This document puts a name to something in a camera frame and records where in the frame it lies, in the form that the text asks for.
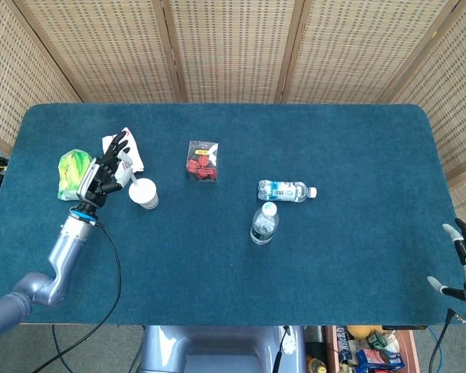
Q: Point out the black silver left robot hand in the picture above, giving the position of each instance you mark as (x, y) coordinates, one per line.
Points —
(101, 175)

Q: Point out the transparent plastic straw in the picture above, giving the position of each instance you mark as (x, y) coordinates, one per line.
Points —
(134, 180)

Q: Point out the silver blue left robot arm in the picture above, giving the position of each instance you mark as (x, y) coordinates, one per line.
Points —
(68, 241)

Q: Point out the white paper cup blue print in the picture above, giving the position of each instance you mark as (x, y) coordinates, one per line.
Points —
(143, 192)

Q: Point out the green yellow snack bag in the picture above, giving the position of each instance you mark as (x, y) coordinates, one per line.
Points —
(70, 171)

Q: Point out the crumpled white wrapper red print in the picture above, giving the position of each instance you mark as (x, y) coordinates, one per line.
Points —
(138, 159)

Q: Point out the clear box of red caps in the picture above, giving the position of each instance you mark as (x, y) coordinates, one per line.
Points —
(202, 163)

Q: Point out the woven folding screen panel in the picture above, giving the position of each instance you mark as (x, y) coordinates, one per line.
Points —
(357, 50)
(454, 116)
(108, 50)
(233, 50)
(11, 85)

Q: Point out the blue snack package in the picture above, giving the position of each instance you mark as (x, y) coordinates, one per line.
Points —
(380, 357)

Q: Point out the yellow round fruit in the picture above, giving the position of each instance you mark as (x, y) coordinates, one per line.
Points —
(359, 332)

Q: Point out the pink bin of groceries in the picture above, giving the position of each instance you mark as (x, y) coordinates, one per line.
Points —
(373, 353)

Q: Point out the water bottle with green label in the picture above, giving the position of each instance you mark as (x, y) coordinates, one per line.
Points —
(264, 227)

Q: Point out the small water bottle white label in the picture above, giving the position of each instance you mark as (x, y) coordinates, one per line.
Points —
(283, 190)

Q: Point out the silver blue robot torso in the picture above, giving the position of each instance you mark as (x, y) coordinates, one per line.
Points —
(217, 349)

